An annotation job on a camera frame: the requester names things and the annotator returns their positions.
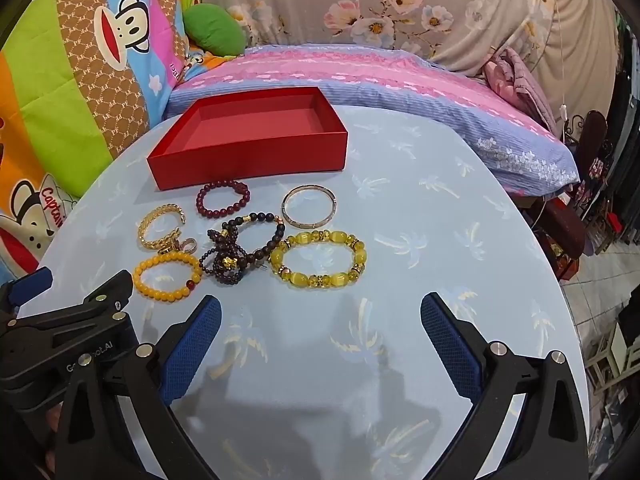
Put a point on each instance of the beige plain cloth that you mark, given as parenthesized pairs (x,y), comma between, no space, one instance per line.
(580,50)

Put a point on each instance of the person's left hand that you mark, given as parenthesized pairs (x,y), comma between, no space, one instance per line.
(51,417)

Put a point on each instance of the pink quilted cloth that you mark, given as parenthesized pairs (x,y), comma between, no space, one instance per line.
(520,85)

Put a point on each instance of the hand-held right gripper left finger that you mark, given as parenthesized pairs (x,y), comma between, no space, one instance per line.
(192,347)

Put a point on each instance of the dark wooden chair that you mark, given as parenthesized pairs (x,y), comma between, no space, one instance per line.
(565,220)

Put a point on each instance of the thin metal bangle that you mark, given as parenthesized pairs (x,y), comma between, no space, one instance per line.
(284,206)

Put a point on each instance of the red cardboard box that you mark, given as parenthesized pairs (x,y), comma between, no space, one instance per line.
(250,162)

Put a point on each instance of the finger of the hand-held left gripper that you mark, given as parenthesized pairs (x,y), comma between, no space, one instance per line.
(30,282)
(90,302)

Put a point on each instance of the pink and blue striped bedding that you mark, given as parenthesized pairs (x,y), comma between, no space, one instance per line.
(380,80)

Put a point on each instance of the green pillow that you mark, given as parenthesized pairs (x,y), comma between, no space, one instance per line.
(215,27)

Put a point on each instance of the grey floral bed sheet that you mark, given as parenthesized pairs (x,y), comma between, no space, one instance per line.
(375,5)

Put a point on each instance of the colourful cartoon monkey blanket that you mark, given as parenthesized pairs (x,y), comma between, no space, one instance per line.
(90,85)

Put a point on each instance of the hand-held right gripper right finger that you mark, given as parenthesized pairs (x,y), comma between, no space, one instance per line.
(450,347)

